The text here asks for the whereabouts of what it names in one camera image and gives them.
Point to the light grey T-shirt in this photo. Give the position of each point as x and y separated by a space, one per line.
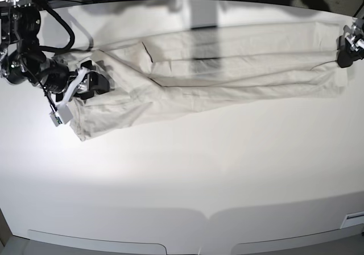
167 76

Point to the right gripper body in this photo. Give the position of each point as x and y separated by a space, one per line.
55 76

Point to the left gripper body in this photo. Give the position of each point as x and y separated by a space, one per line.
354 35

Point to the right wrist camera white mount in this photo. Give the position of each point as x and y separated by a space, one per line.
62 114

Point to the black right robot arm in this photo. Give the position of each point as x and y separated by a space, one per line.
23 58

